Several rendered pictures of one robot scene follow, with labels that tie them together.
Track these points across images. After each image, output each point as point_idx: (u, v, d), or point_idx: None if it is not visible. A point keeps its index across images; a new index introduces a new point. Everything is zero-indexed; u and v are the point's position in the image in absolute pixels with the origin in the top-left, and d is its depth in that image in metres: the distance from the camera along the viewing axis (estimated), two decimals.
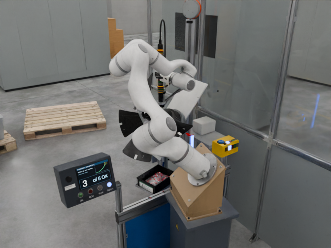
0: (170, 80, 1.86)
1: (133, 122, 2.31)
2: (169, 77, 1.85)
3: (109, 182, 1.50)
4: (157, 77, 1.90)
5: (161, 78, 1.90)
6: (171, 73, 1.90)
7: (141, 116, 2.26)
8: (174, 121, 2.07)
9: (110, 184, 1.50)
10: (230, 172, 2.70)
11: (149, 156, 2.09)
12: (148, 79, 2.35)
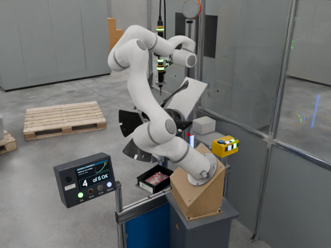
0: (170, 57, 1.80)
1: (133, 122, 2.31)
2: None
3: (109, 182, 1.50)
4: (156, 54, 1.84)
5: (161, 56, 1.84)
6: None
7: (141, 116, 2.26)
8: (174, 120, 2.07)
9: (110, 184, 1.50)
10: (230, 172, 2.70)
11: (149, 156, 2.09)
12: (148, 79, 2.35)
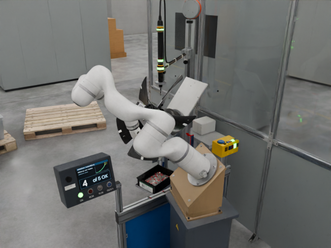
0: (136, 127, 1.89)
1: (145, 99, 2.34)
2: (134, 130, 1.88)
3: (109, 182, 1.50)
4: None
5: None
6: (131, 133, 1.93)
7: (148, 103, 2.26)
8: None
9: (110, 184, 1.50)
10: (230, 172, 2.70)
11: (128, 140, 2.33)
12: (179, 78, 2.12)
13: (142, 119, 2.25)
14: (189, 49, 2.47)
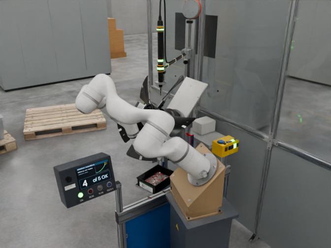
0: (137, 136, 1.95)
1: (146, 98, 2.34)
2: (135, 138, 1.94)
3: (109, 182, 1.50)
4: None
5: None
6: (132, 140, 1.99)
7: (149, 103, 2.26)
8: None
9: (110, 184, 1.50)
10: (230, 172, 2.70)
11: (127, 139, 2.34)
12: (180, 78, 2.11)
13: None
14: (189, 49, 2.47)
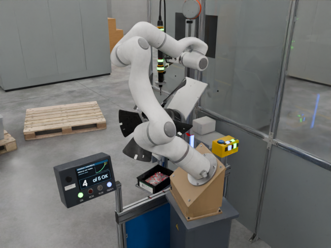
0: (180, 60, 1.73)
1: None
2: (179, 56, 1.72)
3: (109, 182, 1.50)
4: (166, 57, 1.77)
5: (170, 58, 1.77)
6: (181, 53, 1.77)
7: None
8: None
9: (110, 184, 1.50)
10: (230, 172, 2.70)
11: (127, 134, 2.37)
12: (182, 82, 2.08)
13: (142, 117, 2.26)
14: (189, 49, 2.47)
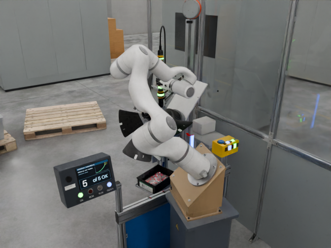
0: (170, 87, 1.88)
1: None
2: (169, 84, 1.87)
3: (109, 182, 1.50)
4: (157, 83, 1.93)
5: (161, 84, 1.93)
6: (171, 80, 1.92)
7: None
8: None
9: (110, 184, 1.50)
10: (230, 172, 2.70)
11: (127, 134, 2.37)
12: None
13: (142, 117, 2.26)
14: None
